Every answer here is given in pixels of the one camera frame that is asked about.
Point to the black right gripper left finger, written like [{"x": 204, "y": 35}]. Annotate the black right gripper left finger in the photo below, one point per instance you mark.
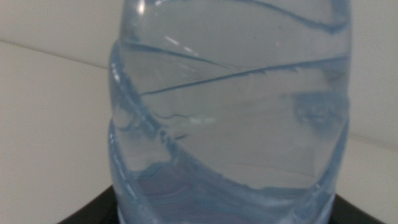
[{"x": 93, "y": 211}]

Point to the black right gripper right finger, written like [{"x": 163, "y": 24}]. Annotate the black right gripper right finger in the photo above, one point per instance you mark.
[{"x": 351, "y": 214}]

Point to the clear water bottle blue cap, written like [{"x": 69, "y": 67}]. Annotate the clear water bottle blue cap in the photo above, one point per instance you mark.
[{"x": 230, "y": 124}]

